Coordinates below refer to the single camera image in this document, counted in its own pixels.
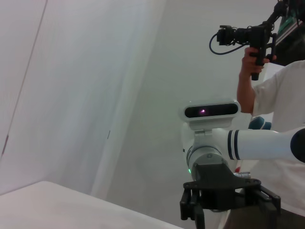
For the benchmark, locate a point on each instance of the dark green machine frame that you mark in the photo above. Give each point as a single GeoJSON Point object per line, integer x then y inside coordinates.
{"type": "Point", "coordinates": [293, 35]}

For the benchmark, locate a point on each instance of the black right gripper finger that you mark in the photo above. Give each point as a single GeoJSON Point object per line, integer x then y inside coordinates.
{"type": "Point", "coordinates": [267, 210]}
{"type": "Point", "coordinates": [190, 205]}

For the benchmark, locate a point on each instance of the camera operator hand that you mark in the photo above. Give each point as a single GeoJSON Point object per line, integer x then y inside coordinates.
{"type": "Point", "coordinates": [249, 64]}

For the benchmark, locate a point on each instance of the black handheld video camera rig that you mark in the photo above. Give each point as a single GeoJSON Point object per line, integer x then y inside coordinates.
{"type": "Point", "coordinates": [257, 38]}

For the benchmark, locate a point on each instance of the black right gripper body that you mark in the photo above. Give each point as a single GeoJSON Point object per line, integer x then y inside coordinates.
{"type": "Point", "coordinates": [214, 181]}

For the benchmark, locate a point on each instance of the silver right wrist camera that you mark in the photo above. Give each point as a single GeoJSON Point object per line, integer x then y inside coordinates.
{"type": "Point", "coordinates": [209, 112]}

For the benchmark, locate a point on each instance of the person in white shirt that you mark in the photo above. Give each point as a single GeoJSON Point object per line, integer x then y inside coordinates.
{"type": "Point", "coordinates": [286, 100]}

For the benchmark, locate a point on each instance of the teal blue rounded object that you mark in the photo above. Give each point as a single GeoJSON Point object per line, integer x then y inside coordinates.
{"type": "Point", "coordinates": [258, 124]}

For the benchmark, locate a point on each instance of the camera operator bare forearm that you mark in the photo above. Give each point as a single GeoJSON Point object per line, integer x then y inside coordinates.
{"type": "Point", "coordinates": [245, 95]}

